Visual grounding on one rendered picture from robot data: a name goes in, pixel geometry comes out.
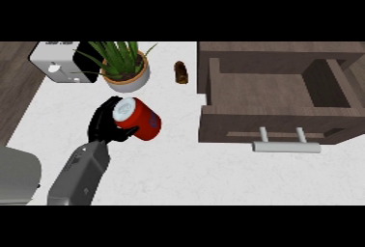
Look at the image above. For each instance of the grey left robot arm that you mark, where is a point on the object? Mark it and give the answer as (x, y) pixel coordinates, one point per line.
(78, 175)

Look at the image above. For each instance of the brown wooden cabinet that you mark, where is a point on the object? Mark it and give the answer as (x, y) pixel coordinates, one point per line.
(279, 53)

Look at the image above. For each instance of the green potted plant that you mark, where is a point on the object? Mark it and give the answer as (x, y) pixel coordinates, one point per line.
(124, 69)

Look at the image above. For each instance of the grey rounded object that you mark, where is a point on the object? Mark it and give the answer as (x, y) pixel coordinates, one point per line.
(16, 177)

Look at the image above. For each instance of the white toaster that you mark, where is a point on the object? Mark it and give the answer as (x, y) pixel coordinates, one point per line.
(59, 62)

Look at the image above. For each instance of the red can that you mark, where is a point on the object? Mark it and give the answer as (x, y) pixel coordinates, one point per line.
(140, 120)

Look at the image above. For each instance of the brown oblong object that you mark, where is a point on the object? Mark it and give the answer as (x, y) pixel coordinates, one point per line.
(180, 72)

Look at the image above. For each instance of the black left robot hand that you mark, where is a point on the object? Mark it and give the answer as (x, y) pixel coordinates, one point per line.
(102, 123)

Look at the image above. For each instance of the brown wooden drawer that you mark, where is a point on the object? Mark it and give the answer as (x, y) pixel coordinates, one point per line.
(270, 106)

